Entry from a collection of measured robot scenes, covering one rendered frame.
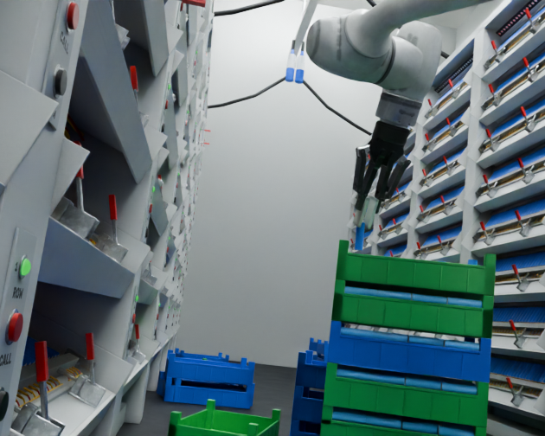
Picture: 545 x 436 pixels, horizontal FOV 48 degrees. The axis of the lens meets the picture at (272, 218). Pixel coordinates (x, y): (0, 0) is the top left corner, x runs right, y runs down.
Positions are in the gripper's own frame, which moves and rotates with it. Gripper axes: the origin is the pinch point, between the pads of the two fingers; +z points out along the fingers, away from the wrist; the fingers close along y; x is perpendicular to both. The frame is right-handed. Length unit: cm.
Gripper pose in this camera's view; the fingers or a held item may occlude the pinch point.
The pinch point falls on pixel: (366, 211)
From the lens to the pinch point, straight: 139.3
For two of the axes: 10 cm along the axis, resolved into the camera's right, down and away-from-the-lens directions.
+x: -2.8, -3.1, 9.1
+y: 9.3, 1.7, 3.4
